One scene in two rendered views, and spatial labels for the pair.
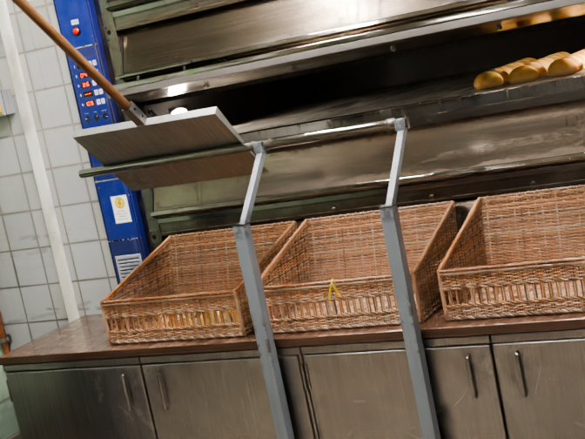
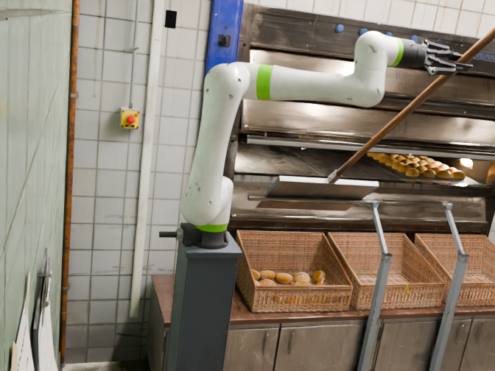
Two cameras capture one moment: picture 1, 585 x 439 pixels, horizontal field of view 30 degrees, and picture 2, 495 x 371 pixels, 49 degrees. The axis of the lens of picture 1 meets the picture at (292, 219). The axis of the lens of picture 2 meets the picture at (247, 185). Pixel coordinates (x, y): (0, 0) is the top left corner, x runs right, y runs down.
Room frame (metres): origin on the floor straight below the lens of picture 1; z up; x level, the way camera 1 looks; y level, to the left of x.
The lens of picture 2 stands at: (2.00, 2.59, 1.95)
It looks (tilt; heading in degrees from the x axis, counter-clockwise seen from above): 16 degrees down; 313
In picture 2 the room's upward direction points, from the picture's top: 8 degrees clockwise
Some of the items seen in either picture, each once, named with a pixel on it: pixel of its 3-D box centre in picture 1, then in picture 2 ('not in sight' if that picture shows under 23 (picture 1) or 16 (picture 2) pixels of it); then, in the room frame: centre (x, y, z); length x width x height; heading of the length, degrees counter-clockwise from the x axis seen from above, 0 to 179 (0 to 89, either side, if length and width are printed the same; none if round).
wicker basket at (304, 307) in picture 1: (359, 266); (381, 268); (3.43, -0.18, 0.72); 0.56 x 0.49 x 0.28; 63
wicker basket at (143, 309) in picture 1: (204, 281); (290, 269); (3.71, 0.34, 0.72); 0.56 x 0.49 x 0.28; 60
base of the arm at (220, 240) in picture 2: not in sight; (194, 233); (3.38, 1.37, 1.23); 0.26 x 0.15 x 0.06; 62
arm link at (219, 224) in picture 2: not in sight; (212, 202); (3.35, 1.33, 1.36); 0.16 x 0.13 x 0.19; 122
